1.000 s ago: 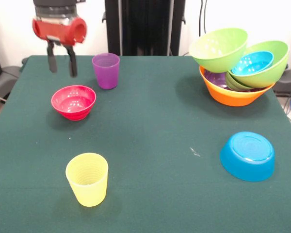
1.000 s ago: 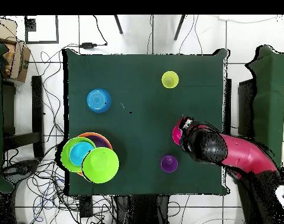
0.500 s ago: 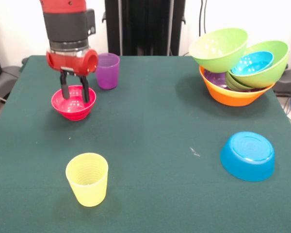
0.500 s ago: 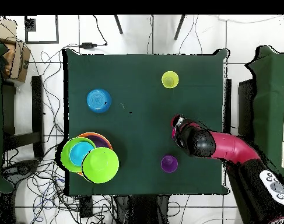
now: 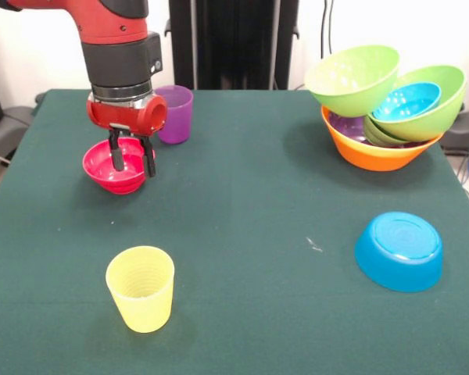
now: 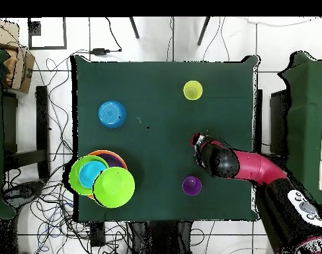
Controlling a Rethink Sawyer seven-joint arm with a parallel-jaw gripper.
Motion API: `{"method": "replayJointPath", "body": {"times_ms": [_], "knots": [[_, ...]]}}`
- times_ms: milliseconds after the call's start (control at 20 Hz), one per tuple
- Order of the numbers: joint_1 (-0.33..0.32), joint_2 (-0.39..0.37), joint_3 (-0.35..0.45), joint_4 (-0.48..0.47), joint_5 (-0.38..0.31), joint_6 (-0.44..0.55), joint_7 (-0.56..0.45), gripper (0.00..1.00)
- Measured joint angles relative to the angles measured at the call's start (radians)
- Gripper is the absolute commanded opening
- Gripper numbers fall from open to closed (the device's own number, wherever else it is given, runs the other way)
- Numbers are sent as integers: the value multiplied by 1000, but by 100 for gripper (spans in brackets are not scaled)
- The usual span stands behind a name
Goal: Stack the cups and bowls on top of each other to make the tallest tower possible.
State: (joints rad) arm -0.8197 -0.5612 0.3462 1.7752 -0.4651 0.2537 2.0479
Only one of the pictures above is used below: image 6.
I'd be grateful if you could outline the purple cup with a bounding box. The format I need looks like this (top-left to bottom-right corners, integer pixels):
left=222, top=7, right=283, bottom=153
left=182, top=175, right=203, bottom=196

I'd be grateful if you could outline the purple bowl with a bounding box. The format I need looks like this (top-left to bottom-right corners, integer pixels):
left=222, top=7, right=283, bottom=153
left=98, top=153, right=126, bottom=170

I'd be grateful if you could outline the blue bowl with ribbed bottom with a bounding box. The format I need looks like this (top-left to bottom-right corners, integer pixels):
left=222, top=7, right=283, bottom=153
left=98, top=99, right=128, bottom=130

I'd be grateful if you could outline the large orange bowl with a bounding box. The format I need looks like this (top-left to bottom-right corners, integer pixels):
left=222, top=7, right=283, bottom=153
left=85, top=149, right=129, bottom=200

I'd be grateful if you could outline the large green bowl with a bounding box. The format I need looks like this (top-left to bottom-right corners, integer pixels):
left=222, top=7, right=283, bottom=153
left=92, top=167, right=136, bottom=209
left=68, top=155, right=110, bottom=196

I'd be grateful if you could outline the small light blue bowl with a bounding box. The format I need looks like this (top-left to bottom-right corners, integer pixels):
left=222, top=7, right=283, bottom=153
left=78, top=160, right=108, bottom=189

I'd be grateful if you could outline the dark green tablecloth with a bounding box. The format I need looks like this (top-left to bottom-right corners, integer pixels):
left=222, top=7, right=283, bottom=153
left=70, top=54, right=261, bottom=223

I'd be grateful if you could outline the yellow ribbed cup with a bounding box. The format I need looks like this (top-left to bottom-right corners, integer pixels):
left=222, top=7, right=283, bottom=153
left=182, top=80, right=204, bottom=101

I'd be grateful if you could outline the black stand leg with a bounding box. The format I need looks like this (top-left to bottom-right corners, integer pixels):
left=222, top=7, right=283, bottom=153
left=128, top=17, right=140, bottom=40
left=196, top=17, right=211, bottom=46

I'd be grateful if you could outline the black bench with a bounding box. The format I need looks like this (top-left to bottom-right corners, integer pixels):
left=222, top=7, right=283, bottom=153
left=3, top=85, right=51, bottom=181

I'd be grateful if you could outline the black base with knob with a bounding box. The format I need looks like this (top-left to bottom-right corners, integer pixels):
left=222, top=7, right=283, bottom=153
left=3, top=181, right=46, bottom=210

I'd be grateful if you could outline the cardboard box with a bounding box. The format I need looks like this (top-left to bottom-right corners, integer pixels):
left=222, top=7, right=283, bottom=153
left=0, top=21, right=36, bottom=93

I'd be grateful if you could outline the tangle of floor cables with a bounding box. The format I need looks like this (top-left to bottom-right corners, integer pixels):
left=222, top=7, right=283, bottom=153
left=1, top=56, right=132, bottom=254

